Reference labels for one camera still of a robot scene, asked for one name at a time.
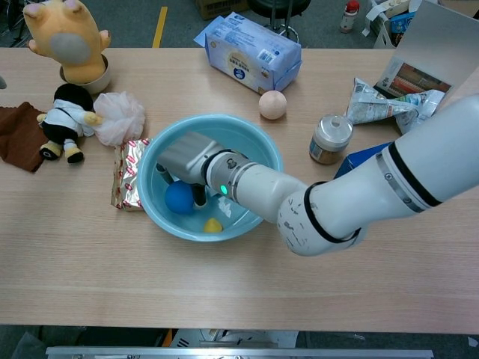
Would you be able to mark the grey black right robot hand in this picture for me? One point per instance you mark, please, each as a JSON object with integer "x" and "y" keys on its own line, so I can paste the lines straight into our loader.
{"x": 187, "y": 157}

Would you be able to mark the grey black left robot hand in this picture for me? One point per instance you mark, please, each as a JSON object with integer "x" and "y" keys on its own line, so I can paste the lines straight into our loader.
{"x": 2, "y": 84}

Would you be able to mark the blue rubber ball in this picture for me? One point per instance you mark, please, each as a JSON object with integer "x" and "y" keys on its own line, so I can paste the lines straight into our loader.
{"x": 177, "y": 198}

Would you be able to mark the gold foil biscuit pack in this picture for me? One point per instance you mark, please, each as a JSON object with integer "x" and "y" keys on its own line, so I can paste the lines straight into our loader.
{"x": 127, "y": 175}

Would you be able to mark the black-haired plush doll white shirt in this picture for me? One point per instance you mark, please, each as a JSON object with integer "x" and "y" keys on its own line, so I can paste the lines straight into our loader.
{"x": 67, "y": 116}

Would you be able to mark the clear lidded spice jar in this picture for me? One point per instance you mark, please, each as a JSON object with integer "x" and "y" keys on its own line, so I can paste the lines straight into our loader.
{"x": 331, "y": 134}

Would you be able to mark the blue Oreo cookie box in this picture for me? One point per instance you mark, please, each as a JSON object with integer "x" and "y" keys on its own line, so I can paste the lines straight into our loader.
{"x": 359, "y": 161}

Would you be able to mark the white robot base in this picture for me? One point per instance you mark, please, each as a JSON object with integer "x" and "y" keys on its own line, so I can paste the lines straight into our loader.
{"x": 224, "y": 338}

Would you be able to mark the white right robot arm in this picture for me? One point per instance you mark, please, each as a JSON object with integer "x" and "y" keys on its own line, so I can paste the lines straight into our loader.
{"x": 374, "y": 194}

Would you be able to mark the light blue plastic basin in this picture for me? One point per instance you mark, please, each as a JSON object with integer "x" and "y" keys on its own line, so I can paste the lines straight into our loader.
{"x": 243, "y": 131}

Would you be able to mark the brown cloth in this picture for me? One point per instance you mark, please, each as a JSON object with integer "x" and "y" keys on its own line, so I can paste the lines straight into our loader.
{"x": 18, "y": 142}

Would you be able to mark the yellow plush paw toy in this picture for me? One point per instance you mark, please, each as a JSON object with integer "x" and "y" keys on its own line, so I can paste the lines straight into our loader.
{"x": 45, "y": 26}

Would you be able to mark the small yellow toy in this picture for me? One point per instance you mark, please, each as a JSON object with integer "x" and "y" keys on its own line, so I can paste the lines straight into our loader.
{"x": 212, "y": 225}

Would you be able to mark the white pink bath pouf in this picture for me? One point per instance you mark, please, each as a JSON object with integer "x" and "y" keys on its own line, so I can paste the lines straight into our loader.
{"x": 119, "y": 119}

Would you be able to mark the beige round bowl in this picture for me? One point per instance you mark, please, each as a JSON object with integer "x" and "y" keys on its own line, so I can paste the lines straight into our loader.
{"x": 97, "y": 84}

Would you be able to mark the peach coloured ball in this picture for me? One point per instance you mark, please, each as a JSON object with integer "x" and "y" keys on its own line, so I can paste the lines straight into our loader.
{"x": 272, "y": 104}

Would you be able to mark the light blue tissue pack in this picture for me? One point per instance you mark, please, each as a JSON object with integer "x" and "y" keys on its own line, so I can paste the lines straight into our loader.
{"x": 254, "y": 48}

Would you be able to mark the brown cardboard box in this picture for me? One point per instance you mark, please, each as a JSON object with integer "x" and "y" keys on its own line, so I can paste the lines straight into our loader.
{"x": 221, "y": 7}

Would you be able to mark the black stool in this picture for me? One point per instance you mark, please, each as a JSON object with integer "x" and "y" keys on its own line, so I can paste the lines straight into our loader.
{"x": 277, "y": 5}

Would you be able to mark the crumpled silver snack bag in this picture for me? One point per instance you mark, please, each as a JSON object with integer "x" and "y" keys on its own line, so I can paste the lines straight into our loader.
{"x": 374, "y": 108}

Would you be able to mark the red-capped white bottle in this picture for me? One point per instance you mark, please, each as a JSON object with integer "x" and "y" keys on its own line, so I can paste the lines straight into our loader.
{"x": 350, "y": 18}

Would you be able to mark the white open carton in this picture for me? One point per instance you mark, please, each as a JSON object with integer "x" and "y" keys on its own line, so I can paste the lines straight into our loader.
{"x": 385, "y": 33}

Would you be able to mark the blue snack package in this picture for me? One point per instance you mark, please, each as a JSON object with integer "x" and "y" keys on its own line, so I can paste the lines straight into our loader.
{"x": 402, "y": 24}

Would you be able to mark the open cardboard box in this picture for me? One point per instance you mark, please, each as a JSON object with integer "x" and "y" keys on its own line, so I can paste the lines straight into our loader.
{"x": 438, "y": 37}

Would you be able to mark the white paper scrap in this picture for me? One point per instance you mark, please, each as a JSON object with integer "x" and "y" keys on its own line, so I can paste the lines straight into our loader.
{"x": 473, "y": 342}

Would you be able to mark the aluminium profile rail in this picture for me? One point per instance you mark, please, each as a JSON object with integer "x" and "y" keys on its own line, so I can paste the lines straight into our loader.
{"x": 239, "y": 353}

